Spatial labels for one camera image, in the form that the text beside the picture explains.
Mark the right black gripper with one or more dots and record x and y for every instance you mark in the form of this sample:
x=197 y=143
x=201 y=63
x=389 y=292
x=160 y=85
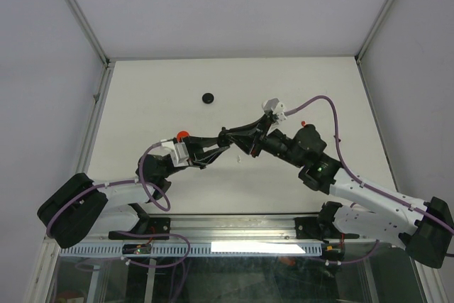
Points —
x=253 y=134

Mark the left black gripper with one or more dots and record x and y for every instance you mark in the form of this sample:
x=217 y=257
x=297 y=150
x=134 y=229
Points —
x=198 y=157

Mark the black earbud case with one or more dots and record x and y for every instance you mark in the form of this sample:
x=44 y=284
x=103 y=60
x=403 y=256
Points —
x=208 y=98
x=225 y=138

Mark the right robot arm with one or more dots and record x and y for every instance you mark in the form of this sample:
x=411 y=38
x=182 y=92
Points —
x=424 y=229

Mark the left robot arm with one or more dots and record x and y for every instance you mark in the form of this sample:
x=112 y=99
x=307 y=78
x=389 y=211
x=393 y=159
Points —
x=83 y=207

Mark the orange earbud case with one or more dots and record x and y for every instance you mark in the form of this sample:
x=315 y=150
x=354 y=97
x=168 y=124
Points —
x=182 y=134

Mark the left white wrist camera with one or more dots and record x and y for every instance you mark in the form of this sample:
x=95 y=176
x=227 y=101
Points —
x=178 y=152

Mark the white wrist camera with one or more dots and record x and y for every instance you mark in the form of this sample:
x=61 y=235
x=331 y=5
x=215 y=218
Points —
x=277 y=109
x=178 y=152

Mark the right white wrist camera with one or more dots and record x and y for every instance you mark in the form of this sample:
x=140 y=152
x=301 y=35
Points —
x=277 y=109

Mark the aluminium mounting rail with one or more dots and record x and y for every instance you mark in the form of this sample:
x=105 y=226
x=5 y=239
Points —
x=227 y=228

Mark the white slotted cable duct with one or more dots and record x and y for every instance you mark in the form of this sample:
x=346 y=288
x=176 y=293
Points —
x=179 y=250

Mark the left aluminium frame post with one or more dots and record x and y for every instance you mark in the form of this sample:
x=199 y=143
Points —
x=87 y=30

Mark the aluminium frame post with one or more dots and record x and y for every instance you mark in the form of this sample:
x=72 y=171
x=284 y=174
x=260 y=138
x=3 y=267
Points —
x=87 y=30
x=379 y=20

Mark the right aluminium frame post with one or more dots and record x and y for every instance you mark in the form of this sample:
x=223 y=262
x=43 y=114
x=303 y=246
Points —
x=379 y=20

